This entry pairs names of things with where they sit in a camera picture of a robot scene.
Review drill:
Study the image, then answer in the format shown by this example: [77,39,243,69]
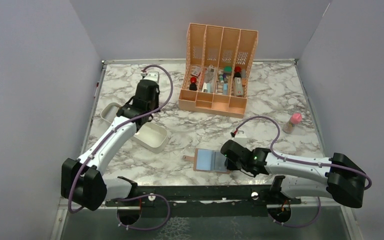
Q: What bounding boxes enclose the brown leather card holder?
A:
[182,148,231,174]

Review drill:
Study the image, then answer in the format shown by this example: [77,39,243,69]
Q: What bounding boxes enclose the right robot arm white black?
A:
[220,140,367,209]

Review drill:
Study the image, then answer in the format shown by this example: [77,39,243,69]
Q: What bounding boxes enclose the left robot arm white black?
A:
[61,78,160,211]

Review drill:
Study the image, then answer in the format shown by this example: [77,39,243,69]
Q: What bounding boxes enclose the white plastic tray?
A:
[100,102,169,154]

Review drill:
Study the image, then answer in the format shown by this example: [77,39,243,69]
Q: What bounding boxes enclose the red black stamp left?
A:
[189,76,198,91]

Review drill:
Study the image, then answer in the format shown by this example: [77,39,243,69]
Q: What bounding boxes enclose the red black stamp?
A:
[233,66,242,79]
[189,76,198,91]

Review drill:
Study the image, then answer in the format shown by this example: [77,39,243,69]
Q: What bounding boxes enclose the pink cap small bottle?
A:
[282,113,303,134]

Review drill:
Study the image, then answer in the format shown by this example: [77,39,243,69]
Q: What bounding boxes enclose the peach desk organizer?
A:
[178,23,259,118]

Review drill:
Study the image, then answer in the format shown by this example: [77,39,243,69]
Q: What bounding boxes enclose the red black stamp right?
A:
[233,66,242,79]

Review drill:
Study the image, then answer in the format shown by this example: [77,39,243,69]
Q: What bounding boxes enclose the green cap bottle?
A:
[223,66,232,76]

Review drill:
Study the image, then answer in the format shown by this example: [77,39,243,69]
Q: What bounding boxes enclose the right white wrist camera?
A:
[232,130,248,147]

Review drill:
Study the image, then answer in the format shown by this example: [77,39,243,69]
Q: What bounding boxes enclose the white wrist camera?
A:
[232,130,248,147]
[141,71,160,84]

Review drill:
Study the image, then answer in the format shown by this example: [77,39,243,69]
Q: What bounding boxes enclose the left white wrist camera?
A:
[141,71,160,84]

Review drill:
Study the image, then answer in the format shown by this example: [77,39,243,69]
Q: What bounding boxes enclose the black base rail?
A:
[105,185,301,218]

